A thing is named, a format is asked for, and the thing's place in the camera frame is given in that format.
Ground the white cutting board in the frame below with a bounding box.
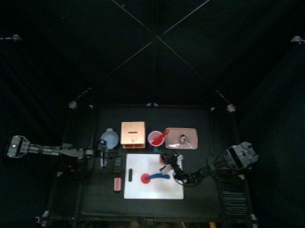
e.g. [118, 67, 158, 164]
[123, 152, 186, 200]

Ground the dark rectangular block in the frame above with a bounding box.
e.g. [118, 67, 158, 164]
[114, 158, 123, 175]

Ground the light blue bowl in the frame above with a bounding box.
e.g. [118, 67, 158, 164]
[99, 127, 121, 151]

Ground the red and blue toy cutter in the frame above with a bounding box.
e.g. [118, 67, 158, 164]
[140, 172, 172, 184]

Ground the small metal cup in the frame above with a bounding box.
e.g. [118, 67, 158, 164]
[178, 134, 192, 145]

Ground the red plastic cup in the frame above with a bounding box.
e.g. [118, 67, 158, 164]
[148, 130, 166, 148]

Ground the wooden box with slot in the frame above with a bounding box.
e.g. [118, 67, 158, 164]
[119, 120, 148, 150]

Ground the red plastic spatula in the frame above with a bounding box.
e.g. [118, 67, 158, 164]
[152, 128, 170, 147]

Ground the pink plastic tray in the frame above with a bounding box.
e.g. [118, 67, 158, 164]
[164, 126, 200, 151]

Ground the black printed mat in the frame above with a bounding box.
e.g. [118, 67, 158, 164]
[220, 189, 249, 222]

